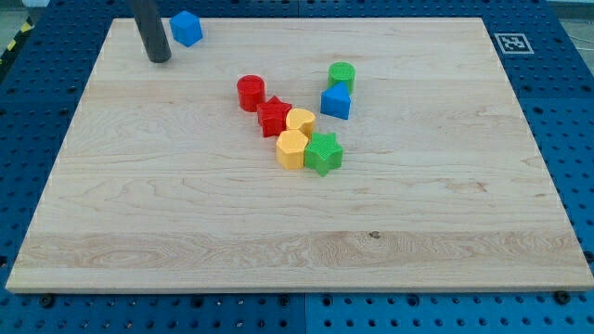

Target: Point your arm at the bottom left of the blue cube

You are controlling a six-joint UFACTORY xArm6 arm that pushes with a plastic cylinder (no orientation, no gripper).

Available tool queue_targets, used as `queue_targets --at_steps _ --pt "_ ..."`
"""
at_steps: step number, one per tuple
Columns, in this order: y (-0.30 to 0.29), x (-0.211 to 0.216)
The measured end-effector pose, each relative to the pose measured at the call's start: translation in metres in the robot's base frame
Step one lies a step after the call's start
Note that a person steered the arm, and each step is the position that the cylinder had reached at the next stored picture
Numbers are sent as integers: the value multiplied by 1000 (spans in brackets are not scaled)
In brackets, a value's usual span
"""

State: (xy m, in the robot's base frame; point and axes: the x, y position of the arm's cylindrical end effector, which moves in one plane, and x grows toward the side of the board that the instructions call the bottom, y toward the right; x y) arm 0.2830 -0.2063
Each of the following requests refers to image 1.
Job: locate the yellow heart block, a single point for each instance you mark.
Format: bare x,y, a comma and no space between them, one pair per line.
303,120

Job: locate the light wooden board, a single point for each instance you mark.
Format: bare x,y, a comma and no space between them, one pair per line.
163,184

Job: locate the red star block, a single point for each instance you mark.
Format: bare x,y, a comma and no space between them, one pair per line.
272,115

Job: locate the black bolt front left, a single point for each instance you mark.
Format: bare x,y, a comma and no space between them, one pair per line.
47,301

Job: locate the red cylinder block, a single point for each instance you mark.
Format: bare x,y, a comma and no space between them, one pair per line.
251,92

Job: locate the blue cube block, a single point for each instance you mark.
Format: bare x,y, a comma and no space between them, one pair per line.
186,28

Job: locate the green cylinder block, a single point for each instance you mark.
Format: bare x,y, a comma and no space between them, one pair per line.
342,72

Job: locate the black bolt front right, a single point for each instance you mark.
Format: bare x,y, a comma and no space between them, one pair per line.
561,297

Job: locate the black bolt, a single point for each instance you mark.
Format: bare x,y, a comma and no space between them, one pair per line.
47,301
561,297

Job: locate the blue triangle block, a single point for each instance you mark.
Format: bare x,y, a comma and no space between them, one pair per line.
336,101

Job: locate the white fiducial marker tag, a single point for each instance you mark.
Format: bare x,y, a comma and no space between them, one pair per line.
513,43

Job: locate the yellow hexagon block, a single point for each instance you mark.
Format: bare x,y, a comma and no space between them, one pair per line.
290,149

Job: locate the green star block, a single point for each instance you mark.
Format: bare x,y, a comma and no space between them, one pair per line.
323,153

